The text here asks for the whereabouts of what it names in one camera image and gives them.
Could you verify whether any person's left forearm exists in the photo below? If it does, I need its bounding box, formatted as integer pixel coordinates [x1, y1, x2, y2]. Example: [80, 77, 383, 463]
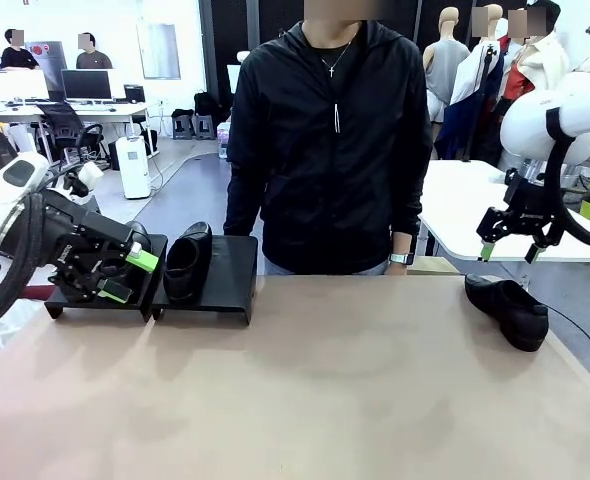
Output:
[390, 164, 434, 236]

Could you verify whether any black right arm hose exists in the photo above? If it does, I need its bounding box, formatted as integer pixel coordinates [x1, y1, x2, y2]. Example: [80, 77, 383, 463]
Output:
[544, 107, 590, 247]

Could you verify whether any mannequin red top cream jacket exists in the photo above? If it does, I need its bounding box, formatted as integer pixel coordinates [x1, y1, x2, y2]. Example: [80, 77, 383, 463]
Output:
[497, 0, 571, 126]

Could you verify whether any black backpack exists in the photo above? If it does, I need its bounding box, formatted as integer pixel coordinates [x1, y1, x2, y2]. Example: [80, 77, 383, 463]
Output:
[193, 90, 222, 130]

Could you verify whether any white table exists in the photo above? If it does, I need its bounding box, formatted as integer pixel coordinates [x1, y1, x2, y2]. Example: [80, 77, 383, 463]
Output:
[417, 159, 590, 262]

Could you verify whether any small grey stool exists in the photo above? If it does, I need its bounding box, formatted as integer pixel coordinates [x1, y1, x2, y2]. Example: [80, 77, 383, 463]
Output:
[194, 114, 217, 140]
[172, 114, 196, 140]

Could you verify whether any black tripod pole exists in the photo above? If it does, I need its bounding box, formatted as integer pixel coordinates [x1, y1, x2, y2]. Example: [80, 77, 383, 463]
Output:
[467, 43, 497, 162]

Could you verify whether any black arm hose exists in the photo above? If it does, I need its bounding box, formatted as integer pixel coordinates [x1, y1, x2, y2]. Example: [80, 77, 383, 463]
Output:
[544, 107, 590, 247]
[0, 192, 44, 336]

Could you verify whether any brown cardboard box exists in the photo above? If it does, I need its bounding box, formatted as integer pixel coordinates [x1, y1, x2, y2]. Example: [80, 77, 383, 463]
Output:
[407, 257, 464, 276]

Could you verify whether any person's right forearm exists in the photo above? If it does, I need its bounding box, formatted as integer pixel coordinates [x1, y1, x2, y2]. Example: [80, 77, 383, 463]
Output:
[223, 164, 264, 236]

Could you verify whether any white office desk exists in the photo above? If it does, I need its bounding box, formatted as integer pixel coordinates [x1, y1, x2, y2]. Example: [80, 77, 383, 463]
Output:
[0, 99, 152, 166]

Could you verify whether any white air purifier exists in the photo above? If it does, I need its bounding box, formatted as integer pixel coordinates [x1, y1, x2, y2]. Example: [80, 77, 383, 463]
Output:
[114, 135, 152, 200]

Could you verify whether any silver cross necklace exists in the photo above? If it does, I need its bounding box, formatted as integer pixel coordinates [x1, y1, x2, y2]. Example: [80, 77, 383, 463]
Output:
[319, 34, 361, 79]

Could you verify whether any mannequin grey tank top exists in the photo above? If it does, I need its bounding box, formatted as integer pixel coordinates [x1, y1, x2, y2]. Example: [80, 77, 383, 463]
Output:
[422, 7, 472, 126]

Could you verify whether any man in brown shirt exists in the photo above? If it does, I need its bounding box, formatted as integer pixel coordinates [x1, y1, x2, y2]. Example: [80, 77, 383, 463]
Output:
[75, 32, 114, 70]

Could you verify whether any grey wall panel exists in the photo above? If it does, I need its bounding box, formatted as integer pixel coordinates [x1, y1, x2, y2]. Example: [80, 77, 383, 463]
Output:
[136, 22, 182, 80]

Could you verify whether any person in black jacket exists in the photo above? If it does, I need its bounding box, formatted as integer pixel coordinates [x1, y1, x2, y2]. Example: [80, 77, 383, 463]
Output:
[223, 19, 434, 276]

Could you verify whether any black left arm hose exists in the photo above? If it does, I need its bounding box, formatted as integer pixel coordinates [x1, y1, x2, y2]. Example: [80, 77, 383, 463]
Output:
[0, 192, 44, 336]

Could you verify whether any black computer monitor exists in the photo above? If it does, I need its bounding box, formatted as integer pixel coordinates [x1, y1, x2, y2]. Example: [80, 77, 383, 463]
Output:
[60, 69, 113, 101]

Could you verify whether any black shoe stand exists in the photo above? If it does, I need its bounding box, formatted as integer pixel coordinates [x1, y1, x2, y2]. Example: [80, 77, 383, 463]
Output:
[43, 232, 169, 322]
[150, 233, 259, 326]

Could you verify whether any white desk partition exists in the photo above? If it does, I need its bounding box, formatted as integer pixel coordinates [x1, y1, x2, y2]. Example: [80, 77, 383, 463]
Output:
[0, 69, 47, 100]

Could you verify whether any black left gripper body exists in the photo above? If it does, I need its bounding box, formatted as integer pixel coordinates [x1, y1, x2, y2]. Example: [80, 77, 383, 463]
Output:
[27, 188, 132, 275]

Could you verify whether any clear plastic storage box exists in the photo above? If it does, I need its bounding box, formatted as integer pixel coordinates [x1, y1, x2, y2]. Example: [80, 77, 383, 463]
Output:
[216, 122, 232, 159]

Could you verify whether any dark red cloth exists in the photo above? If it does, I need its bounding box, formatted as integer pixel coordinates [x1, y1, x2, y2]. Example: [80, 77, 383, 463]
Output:
[0, 282, 51, 304]

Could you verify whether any mannequin white navy jacket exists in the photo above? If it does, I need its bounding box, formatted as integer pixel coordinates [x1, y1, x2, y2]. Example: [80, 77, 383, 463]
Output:
[449, 4, 507, 161]

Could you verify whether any man in black shirt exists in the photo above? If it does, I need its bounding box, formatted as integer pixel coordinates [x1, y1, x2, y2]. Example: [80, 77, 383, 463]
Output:
[0, 28, 41, 70]

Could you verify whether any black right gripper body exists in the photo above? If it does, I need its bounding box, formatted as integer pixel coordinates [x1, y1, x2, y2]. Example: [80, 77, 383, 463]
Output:
[477, 168, 566, 247]

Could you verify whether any grey cabinet red sticker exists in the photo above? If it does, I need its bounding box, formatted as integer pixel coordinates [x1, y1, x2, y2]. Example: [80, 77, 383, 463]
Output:
[24, 40, 69, 92]

